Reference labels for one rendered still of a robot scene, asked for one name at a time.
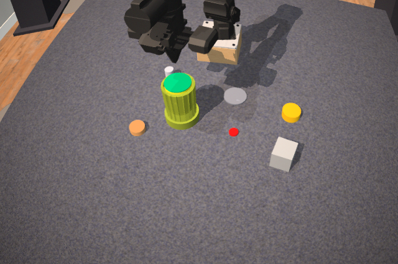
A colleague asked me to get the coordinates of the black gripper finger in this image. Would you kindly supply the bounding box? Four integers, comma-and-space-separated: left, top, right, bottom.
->
166, 50, 174, 63
172, 42, 188, 63

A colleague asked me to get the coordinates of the yellow short cylinder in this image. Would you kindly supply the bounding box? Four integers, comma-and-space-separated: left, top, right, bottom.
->
282, 103, 301, 123

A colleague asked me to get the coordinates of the light grey flat disc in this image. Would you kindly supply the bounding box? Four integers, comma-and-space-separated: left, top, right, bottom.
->
224, 88, 247, 106

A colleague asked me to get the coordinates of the white cylinder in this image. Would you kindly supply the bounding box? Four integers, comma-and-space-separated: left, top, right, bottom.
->
165, 66, 174, 77

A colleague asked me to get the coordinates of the olive-green ribbed jar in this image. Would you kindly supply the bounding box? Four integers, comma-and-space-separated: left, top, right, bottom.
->
161, 73, 200, 130

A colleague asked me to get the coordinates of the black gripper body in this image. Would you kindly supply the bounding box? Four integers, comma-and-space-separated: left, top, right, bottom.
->
127, 3, 218, 54

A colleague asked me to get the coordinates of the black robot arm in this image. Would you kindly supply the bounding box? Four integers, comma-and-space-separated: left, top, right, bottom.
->
124, 0, 241, 55

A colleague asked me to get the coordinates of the orange disc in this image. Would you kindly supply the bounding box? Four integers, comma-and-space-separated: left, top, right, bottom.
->
129, 120, 146, 136

